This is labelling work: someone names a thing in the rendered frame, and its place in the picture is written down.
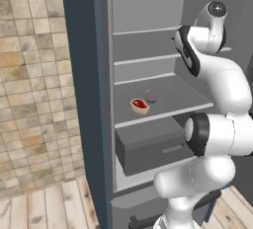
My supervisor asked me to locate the red raw steak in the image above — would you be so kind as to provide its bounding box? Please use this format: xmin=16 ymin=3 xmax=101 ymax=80
xmin=129 ymin=98 xmax=151 ymax=115

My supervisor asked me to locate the purple eggplant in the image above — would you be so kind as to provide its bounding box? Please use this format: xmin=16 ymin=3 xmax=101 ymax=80
xmin=145 ymin=90 xmax=158 ymax=105

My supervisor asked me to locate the dark grey open fridge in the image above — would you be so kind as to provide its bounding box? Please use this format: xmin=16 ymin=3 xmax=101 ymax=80
xmin=59 ymin=0 xmax=253 ymax=229

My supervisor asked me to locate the wide grey fridge shelf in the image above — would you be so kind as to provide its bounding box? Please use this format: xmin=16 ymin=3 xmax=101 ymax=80
xmin=113 ymin=72 xmax=215 ymax=130

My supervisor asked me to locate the grey fridge drawer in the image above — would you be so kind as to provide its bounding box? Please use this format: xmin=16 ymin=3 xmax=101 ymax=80
xmin=115 ymin=115 xmax=200 ymax=178

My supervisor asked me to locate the grey drawer handle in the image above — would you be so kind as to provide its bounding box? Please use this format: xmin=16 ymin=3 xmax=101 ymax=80
xmin=162 ymin=144 xmax=184 ymax=154

